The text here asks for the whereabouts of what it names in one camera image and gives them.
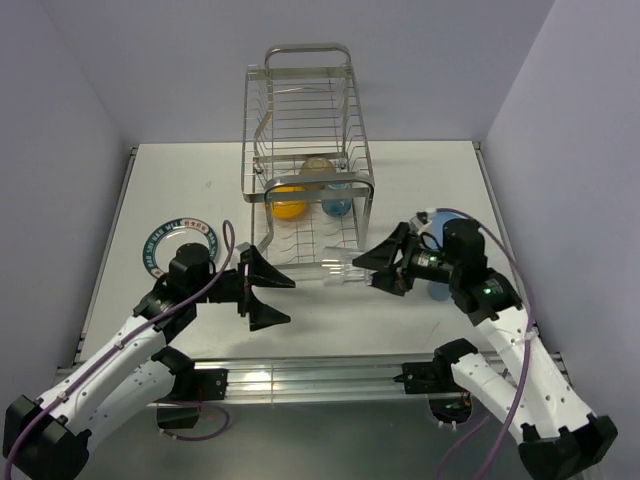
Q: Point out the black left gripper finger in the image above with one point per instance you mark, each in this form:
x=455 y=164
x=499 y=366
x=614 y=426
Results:
x=262 y=274
x=262 y=316

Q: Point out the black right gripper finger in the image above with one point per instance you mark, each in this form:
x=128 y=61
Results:
x=383 y=256
x=396 y=281

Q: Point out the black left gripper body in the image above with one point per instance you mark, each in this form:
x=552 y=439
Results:
x=243 y=286

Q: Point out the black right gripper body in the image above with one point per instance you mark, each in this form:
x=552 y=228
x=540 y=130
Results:
x=425 y=263

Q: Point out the blue plastic cup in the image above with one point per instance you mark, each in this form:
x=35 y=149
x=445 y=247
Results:
x=450 y=232

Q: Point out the clear drinking glass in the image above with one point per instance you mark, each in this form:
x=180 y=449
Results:
x=338 y=269

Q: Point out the yellow ribbed bowl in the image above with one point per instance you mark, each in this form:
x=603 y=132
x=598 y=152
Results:
x=288 y=209

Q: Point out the blue white mug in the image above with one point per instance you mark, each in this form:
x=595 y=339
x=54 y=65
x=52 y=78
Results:
x=338 y=207

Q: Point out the white plate green rim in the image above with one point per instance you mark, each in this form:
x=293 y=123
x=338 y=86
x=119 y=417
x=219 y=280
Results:
x=162 y=244

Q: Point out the black bowl floral outside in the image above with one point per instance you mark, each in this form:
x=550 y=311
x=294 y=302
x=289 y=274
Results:
x=317 y=165

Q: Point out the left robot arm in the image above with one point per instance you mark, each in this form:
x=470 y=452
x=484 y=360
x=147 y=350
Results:
x=52 y=436

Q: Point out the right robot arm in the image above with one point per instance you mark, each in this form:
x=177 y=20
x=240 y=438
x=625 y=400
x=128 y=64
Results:
x=557 y=434

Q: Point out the aluminium mounting rail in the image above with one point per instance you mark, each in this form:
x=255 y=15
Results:
x=280 y=381

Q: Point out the steel wire dish rack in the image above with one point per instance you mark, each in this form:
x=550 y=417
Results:
x=301 y=102

